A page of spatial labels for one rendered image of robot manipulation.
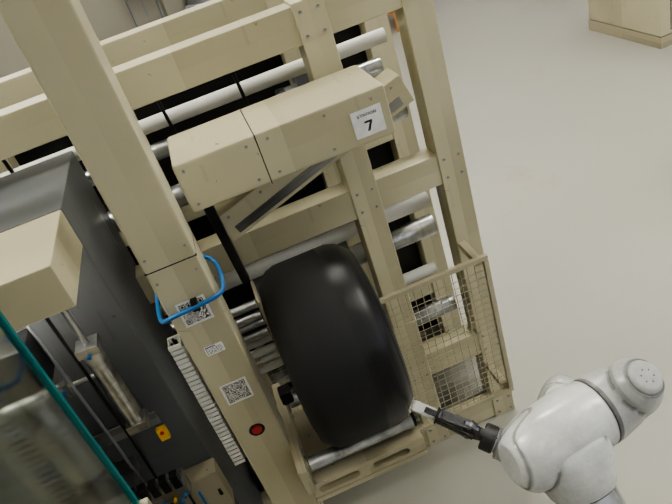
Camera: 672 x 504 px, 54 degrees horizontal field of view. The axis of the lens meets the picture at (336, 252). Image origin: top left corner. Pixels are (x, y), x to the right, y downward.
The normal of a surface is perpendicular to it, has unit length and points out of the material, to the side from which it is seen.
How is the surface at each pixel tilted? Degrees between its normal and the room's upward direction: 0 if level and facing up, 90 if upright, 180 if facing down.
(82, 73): 90
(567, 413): 13
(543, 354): 0
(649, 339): 0
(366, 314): 46
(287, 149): 90
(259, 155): 90
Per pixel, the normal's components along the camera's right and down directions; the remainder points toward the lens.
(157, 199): 0.28, 0.47
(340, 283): -0.16, -0.58
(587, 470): 0.14, -0.03
